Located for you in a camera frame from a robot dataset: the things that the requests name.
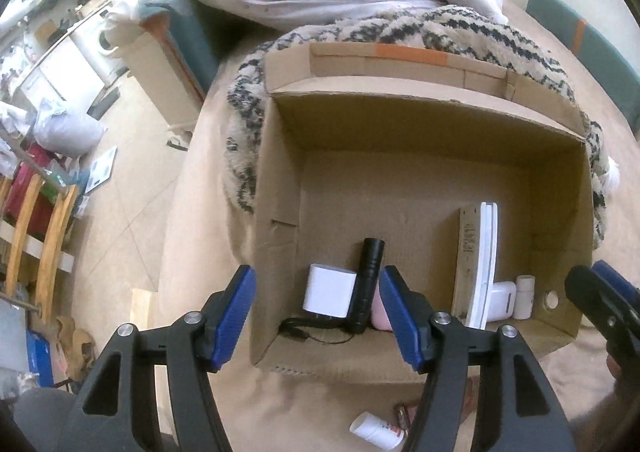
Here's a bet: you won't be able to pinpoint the black white patterned knit blanket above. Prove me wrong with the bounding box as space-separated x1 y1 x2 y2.
225 4 622 253

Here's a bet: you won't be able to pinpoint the white tube with red label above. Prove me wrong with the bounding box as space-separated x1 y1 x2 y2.
350 411 406 451

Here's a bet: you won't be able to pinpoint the beige slippers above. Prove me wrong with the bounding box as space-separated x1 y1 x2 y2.
54 316 97 380

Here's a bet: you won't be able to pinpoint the white book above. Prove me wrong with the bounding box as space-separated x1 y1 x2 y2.
465 202 500 330

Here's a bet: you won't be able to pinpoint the grey filled trash bag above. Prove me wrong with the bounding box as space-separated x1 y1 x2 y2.
31 98 109 157

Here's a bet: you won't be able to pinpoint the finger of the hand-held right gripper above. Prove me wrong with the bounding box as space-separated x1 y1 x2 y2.
566 265 640 348
592 259 640 305

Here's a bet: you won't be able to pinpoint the wooden ruler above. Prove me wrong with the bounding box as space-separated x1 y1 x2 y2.
451 204 482 319

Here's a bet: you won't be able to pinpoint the blue box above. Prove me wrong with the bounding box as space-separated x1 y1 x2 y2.
24 329 55 389

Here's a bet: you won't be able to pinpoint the white charger block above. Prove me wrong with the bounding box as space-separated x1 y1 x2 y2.
302 263 358 320

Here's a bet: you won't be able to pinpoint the cream bed base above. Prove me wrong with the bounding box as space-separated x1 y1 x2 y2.
106 24 207 134

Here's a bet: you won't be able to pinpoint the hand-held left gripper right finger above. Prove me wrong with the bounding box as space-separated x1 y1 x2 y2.
379 266 576 452

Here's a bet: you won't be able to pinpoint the wooden chair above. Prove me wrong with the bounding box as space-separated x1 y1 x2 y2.
0 172 82 330

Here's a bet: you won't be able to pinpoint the black flashlight with cord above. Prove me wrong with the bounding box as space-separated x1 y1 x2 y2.
279 237 386 347

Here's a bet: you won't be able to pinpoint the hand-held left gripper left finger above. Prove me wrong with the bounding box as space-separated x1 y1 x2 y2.
55 265 257 452

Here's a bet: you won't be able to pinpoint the person's right forearm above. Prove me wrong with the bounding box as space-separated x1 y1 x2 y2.
572 377 640 452

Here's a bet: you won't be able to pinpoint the teal cushion with orange stripe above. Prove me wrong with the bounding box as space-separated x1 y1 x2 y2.
526 0 640 109

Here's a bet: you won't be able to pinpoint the teal cushion with orange edge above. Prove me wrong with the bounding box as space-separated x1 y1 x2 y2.
136 0 222 104

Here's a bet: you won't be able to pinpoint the pink shell-shaped case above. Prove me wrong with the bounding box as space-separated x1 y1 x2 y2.
371 289 397 333

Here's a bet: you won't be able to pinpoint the black flat floor item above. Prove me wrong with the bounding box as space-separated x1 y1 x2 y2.
87 86 122 121

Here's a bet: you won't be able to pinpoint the brown cardboard box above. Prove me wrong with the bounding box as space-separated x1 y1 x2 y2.
249 41 595 380

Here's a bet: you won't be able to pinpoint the white washing machine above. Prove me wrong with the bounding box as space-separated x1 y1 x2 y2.
95 9 125 64

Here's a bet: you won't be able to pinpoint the white kitchen base cabinets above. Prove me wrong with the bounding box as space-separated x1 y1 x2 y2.
17 34 110 105

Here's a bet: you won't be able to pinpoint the red bag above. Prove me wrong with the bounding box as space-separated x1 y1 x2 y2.
4 142 55 225

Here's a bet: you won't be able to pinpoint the light blue bathroom scale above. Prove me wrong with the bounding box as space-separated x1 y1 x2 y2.
84 146 119 195

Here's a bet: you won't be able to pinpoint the hanging pale clothes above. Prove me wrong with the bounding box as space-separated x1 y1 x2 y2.
0 99 36 178

